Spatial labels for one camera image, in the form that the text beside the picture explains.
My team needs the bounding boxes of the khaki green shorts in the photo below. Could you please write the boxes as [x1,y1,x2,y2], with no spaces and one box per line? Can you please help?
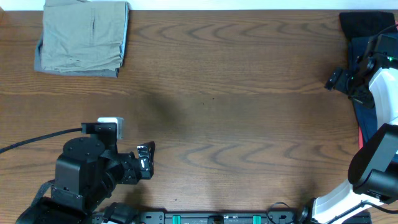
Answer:
[41,0,129,72]

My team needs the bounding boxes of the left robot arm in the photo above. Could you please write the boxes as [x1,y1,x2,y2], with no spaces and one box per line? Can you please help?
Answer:
[17,123,155,224]

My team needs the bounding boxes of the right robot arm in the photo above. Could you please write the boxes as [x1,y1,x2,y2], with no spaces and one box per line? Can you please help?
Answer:
[295,50,397,223]

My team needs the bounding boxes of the navy blue folded garment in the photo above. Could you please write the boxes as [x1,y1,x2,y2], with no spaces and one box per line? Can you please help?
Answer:
[348,37,377,144]

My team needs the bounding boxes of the red folded garment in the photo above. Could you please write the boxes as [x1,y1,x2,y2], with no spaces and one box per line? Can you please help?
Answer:
[358,127,364,149]

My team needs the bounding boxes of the black folded garment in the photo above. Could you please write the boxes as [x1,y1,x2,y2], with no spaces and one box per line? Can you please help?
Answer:
[339,11,397,40]

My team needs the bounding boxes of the folded grey shorts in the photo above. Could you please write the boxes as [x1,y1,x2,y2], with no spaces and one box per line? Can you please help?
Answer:
[34,34,119,78]

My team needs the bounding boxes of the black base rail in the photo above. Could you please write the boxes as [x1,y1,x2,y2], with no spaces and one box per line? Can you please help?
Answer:
[93,210,373,224]

